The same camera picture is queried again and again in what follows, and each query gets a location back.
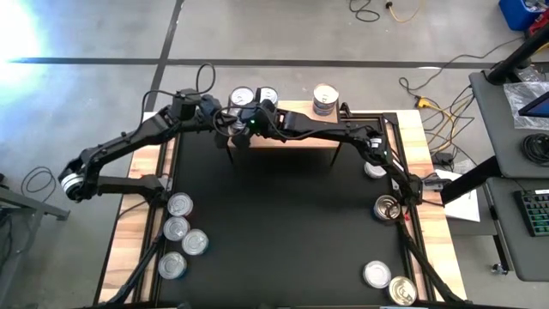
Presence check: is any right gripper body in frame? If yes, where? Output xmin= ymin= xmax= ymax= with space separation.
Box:
xmin=239 ymin=100 xmax=282 ymax=139

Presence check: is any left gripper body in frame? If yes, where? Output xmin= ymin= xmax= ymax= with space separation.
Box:
xmin=196 ymin=94 xmax=225 ymax=126

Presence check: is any blue-labelled tin can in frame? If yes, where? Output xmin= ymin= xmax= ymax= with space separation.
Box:
xmin=262 ymin=86 xmax=280 ymax=106

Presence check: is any dark blue tuna can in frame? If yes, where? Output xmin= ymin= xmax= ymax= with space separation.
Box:
xmin=230 ymin=86 xmax=255 ymax=107

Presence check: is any green-grey labelled tin can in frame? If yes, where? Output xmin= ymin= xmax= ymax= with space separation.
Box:
xmin=364 ymin=161 xmax=388 ymax=179

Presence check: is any teal can with yellow print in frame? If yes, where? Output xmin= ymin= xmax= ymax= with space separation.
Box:
xmin=157 ymin=251 xmax=188 ymax=281

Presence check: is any silver-lidded tin can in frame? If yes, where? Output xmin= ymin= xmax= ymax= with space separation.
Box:
xmin=362 ymin=260 xmax=393 ymax=290

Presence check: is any gold-lidded tin can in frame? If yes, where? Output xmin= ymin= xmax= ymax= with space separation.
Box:
xmin=387 ymin=276 xmax=418 ymax=307

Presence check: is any red can with barcode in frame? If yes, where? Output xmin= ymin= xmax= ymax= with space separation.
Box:
xmin=166 ymin=191 xmax=195 ymax=218

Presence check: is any yellow power plug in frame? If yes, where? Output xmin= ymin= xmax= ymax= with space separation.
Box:
xmin=413 ymin=94 xmax=434 ymax=111

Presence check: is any black power adapter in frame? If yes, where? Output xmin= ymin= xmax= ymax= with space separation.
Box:
xmin=431 ymin=150 xmax=454 ymax=167

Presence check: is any grey metal stand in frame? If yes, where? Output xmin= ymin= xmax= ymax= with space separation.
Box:
xmin=0 ymin=173 xmax=71 ymax=297

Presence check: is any black desk leg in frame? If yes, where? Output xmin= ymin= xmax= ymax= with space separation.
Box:
xmin=439 ymin=154 xmax=503 ymax=206

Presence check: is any white paper sheet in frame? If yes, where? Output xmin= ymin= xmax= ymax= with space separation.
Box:
xmin=435 ymin=169 xmax=481 ymax=223

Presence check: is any grey desk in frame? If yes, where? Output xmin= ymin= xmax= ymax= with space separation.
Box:
xmin=484 ymin=175 xmax=549 ymax=283
xmin=468 ymin=70 xmax=549 ymax=179

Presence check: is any clear plastic sheet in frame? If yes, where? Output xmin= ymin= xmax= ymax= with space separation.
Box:
xmin=502 ymin=80 xmax=549 ymax=131

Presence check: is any blue plastic bin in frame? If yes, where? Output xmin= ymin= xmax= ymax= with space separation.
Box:
xmin=497 ymin=0 xmax=549 ymax=32

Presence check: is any tablet with blue screen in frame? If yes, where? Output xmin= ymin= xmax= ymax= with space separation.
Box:
xmin=517 ymin=89 xmax=549 ymax=119

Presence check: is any backlit keyboard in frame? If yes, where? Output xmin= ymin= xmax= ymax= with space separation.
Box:
xmin=512 ymin=188 xmax=549 ymax=238

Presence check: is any red bag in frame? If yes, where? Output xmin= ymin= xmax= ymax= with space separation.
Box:
xmin=528 ymin=19 xmax=549 ymax=38

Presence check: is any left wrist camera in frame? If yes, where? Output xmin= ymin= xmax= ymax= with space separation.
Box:
xmin=171 ymin=88 xmax=202 ymax=122

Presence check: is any wooden shelf with black frame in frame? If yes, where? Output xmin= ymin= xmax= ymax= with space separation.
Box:
xmin=225 ymin=99 xmax=344 ymax=167

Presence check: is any yellow floor cable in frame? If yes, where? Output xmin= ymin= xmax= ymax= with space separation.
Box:
xmin=384 ymin=0 xmax=424 ymax=24

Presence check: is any looped black floor cable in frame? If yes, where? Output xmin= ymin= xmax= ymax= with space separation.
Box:
xmin=20 ymin=166 xmax=57 ymax=195

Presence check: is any long black floor cable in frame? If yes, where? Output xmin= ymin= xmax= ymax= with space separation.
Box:
xmin=397 ymin=36 xmax=527 ymax=108

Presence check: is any coiled black cable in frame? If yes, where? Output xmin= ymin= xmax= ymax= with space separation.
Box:
xmin=520 ymin=131 xmax=549 ymax=167

